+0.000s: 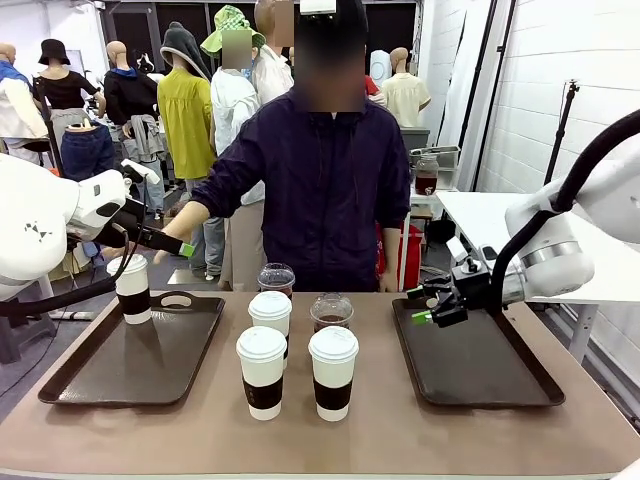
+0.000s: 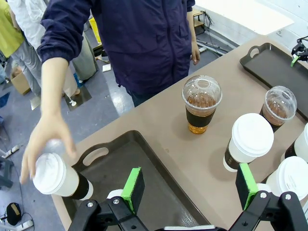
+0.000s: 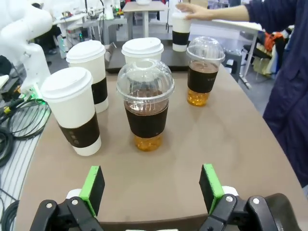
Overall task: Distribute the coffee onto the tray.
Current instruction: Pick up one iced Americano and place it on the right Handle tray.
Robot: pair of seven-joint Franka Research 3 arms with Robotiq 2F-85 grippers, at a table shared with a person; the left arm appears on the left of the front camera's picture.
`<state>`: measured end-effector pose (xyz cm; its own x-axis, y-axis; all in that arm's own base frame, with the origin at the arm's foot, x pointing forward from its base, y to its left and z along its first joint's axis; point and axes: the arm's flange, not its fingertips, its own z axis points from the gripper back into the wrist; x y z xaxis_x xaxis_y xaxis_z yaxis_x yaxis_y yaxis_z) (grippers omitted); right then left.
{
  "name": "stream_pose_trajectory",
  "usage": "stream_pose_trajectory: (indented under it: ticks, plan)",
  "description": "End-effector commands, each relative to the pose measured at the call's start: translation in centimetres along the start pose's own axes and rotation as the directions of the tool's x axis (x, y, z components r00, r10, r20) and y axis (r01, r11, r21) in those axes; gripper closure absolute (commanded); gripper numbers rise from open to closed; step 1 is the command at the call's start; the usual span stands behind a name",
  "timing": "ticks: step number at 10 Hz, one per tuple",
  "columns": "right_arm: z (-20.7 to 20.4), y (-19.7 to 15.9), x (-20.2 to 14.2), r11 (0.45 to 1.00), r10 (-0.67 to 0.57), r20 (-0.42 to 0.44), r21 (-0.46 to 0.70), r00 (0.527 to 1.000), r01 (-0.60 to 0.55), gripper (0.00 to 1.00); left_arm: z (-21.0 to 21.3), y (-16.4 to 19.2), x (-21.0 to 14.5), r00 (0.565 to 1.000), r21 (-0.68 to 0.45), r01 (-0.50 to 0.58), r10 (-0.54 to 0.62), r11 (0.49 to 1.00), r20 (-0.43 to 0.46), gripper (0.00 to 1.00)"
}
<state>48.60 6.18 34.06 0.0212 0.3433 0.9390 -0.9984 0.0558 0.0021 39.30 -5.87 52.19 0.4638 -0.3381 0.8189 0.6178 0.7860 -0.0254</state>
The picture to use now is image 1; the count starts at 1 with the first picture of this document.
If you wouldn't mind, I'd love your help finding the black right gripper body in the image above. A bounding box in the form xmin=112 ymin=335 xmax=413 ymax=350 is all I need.
xmin=423 ymin=268 xmax=504 ymax=329

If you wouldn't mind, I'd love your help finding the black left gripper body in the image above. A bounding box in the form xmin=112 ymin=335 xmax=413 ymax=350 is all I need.
xmin=96 ymin=197 xmax=165 ymax=250

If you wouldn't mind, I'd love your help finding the white paper cup brown sleeve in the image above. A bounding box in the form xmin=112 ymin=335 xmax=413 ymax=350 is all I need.
xmin=247 ymin=290 xmax=294 ymax=371
xmin=307 ymin=325 xmax=360 ymax=423
xmin=106 ymin=253 xmax=153 ymax=326
xmin=235 ymin=325 xmax=288 ymax=422

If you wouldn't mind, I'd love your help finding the clear plastic iced tea cup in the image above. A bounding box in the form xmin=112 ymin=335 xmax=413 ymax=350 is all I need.
xmin=309 ymin=293 xmax=355 ymax=335
xmin=256 ymin=262 xmax=297 ymax=301

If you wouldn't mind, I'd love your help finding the person's right hand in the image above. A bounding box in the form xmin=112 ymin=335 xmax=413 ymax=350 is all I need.
xmin=152 ymin=199 xmax=211 ymax=266

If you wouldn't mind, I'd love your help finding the person's left hand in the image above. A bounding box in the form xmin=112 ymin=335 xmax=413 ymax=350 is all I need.
xmin=378 ymin=227 xmax=402 ymax=294

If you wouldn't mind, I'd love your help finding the red bag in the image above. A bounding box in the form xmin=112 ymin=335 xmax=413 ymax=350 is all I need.
xmin=375 ymin=222 xmax=424 ymax=292

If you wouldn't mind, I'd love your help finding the white side table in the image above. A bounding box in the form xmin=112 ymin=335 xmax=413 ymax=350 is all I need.
xmin=435 ymin=189 xmax=640 ymax=307

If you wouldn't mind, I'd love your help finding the mannequin torso in blue jeans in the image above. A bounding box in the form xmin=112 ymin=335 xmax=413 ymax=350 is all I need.
xmin=60 ymin=121 xmax=117 ymax=182

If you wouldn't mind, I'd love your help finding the glass jar of tea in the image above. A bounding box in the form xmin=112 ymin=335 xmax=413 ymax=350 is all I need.
xmin=414 ymin=153 xmax=441 ymax=197

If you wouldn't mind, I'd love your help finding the mannequin yellow blouse grey hood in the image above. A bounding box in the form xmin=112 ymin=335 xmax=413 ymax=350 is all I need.
xmin=156 ymin=21 xmax=218 ymax=182

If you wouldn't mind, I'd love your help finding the mannequin in black hoodie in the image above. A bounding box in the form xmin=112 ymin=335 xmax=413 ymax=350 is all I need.
xmin=103 ymin=40 xmax=167 ymax=169

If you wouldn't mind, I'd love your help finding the person in dark purple jacket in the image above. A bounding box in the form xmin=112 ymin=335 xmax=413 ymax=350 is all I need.
xmin=191 ymin=0 xmax=412 ymax=294

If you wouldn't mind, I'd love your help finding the mannequin black hat black top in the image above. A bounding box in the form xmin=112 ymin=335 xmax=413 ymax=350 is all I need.
xmin=35 ymin=39 xmax=106 ymax=151

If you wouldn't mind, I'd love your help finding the grey plastic bin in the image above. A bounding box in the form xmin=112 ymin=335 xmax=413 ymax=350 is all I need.
xmin=399 ymin=126 xmax=432 ymax=152

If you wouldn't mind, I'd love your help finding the person green checked hat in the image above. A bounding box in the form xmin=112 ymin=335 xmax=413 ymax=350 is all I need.
xmin=199 ymin=5 xmax=267 ymax=291

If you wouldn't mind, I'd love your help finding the mannequin in white blue jacket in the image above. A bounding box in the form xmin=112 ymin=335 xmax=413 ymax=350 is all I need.
xmin=0 ymin=43 xmax=50 ymax=154

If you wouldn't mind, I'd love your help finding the black tripod stand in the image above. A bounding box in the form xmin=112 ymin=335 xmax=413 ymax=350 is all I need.
xmin=543 ymin=79 xmax=582 ymax=187

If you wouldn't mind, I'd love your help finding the mannequin in cream shirt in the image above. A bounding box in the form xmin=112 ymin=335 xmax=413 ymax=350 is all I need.
xmin=380 ymin=46 xmax=433 ymax=129

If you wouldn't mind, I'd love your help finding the mannequin red shirt blue cap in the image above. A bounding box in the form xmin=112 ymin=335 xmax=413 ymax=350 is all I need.
xmin=364 ymin=74 xmax=387 ymax=107

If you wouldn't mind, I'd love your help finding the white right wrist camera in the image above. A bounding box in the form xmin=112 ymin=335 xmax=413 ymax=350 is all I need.
xmin=445 ymin=237 xmax=499 ymax=274

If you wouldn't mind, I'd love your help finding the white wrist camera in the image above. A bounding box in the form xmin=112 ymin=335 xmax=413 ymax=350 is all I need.
xmin=119 ymin=159 xmax=162 ymax=187
xmin=445 ymin=237 xmax=499 ymax=274

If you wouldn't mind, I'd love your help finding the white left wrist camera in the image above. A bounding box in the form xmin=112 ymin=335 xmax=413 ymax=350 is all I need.
xmin=119 ymin=159 xmax=162 ymax=187

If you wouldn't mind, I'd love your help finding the brown tray with handle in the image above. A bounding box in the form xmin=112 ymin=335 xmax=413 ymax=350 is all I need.
xmin=391 ymin=297 xmax=567 ymax=409
xmin=38 ymin=290 xmax=226 ymax=407

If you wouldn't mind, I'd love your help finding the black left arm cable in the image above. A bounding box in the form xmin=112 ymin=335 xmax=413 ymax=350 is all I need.
xmin=0 ymin=174 xmax=150 ymax=319

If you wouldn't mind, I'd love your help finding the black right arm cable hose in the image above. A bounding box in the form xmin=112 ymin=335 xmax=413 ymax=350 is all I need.
xmin=491 ymin=108 xmax=640 ymax=315

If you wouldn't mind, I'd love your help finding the white head-mounted camera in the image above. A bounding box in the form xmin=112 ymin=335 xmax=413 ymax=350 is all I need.
xmin=299 ymin=0 xmax=339 ymax=16

